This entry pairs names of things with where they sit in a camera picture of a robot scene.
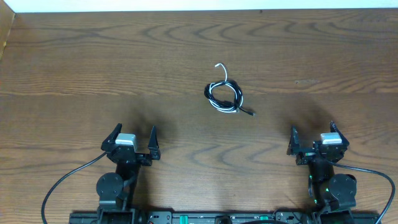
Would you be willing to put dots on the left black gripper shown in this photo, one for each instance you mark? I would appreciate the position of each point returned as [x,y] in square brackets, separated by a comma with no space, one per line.
[130,155]

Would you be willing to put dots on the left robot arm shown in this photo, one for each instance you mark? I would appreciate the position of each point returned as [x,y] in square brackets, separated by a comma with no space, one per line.
[116,189]

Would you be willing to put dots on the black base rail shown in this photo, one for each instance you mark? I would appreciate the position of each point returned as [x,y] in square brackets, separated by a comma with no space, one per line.
[167,217]

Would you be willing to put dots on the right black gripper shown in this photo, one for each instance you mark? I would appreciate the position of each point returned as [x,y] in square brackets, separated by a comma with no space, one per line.
[316,153]

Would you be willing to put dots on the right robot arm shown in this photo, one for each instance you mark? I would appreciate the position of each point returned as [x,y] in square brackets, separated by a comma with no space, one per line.
[333,194]

